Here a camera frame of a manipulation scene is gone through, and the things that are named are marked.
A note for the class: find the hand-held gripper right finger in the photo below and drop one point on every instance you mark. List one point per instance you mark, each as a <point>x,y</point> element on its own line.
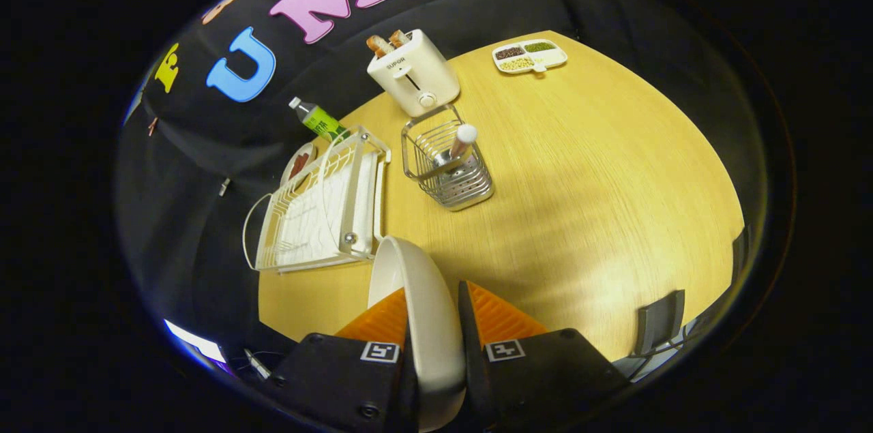
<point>470,351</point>

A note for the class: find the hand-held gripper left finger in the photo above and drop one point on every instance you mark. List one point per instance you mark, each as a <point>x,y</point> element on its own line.
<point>341,382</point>

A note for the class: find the large white plate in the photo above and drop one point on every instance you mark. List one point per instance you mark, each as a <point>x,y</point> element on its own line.
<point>433,324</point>

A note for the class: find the small beige plate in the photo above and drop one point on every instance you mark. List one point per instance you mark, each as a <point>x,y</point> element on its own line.
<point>290,177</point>

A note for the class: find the white divided snack dish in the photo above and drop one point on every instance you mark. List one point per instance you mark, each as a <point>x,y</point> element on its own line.
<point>554,61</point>

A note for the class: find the glowing monitor screen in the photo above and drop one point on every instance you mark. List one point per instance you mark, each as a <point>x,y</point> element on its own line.
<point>194,341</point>

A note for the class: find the dark grey chair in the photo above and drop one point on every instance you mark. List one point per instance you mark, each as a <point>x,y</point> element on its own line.
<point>658,320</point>

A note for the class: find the red meat piece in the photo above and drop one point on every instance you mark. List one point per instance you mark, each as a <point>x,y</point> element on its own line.
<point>302,159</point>
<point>297,172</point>

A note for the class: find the silver backdrop clip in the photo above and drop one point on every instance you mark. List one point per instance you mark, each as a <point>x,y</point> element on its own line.
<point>224,186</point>

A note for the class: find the green label drink bottle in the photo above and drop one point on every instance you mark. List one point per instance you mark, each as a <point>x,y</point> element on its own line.
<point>320,123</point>

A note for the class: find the black backdrop cloth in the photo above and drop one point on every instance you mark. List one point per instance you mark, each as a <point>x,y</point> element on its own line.
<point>191,160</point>

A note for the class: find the cream white toaster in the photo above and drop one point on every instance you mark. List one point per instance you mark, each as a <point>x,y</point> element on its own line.
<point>416,82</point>

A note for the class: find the pile of yellow beans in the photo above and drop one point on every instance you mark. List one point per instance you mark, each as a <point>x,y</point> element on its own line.
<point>517,64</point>

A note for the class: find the pile of brown beans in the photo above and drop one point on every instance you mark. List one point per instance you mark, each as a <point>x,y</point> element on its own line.
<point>510,52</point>

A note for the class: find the pile of green beans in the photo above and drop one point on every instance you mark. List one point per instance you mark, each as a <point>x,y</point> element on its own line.
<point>539,47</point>

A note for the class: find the red backdrop clip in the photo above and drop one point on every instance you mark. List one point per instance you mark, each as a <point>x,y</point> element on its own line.
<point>152,125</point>

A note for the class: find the toasted bread slice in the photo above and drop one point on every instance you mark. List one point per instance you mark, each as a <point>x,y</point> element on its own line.
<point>378,46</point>
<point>399,37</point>

